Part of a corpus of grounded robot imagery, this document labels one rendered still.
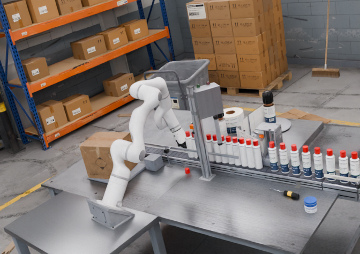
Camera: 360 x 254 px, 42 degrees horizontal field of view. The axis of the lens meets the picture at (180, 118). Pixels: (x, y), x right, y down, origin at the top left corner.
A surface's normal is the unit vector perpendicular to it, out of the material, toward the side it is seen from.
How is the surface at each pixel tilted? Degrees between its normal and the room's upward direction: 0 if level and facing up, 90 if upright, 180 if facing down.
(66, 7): 91
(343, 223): 2
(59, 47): 90
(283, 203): 0
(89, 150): 90
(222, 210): 0
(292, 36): 90
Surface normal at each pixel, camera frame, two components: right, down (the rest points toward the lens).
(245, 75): -0.59, 0.40
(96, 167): -0.41, 0.42
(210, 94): 0.32, 0.30
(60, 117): 0.70, 0.15
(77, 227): -0.18, -0.91
